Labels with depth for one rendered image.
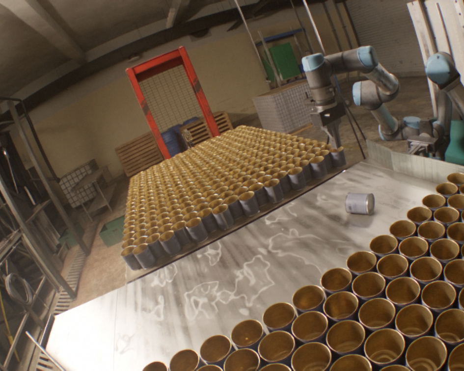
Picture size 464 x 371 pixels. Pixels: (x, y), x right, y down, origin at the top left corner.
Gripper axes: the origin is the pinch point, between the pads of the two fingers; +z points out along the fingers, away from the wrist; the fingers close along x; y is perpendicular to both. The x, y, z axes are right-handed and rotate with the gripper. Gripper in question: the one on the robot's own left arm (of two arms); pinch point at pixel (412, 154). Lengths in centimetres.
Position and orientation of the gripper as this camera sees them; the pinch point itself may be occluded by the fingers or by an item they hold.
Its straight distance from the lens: 113.7
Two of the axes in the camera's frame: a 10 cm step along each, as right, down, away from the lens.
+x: -4.4, -2.0, 8.7
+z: -8.3, 4.7, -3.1
